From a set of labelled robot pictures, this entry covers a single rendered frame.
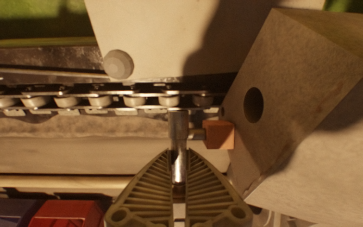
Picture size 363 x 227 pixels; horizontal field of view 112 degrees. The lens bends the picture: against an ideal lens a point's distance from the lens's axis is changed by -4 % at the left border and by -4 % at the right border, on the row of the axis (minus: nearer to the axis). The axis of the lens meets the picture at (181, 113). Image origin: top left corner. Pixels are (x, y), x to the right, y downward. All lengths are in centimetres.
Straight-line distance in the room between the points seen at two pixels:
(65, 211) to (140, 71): 55
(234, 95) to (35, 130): 46
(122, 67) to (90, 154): 30
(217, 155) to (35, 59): 43
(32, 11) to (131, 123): 112
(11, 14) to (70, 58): 117
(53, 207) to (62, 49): 53
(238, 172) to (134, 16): 23
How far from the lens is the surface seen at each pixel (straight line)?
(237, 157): 17
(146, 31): 21
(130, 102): 25
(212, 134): 17
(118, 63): 20
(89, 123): 39
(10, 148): 59
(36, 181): 62
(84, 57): 28
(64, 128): 43
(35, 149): 54
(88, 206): 62
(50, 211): 68
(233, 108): 18
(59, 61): 31
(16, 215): 75
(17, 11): 142
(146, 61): 21
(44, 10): 130
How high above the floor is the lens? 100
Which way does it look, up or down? 58 degrees down
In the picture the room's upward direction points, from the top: 177 degrees clockwise
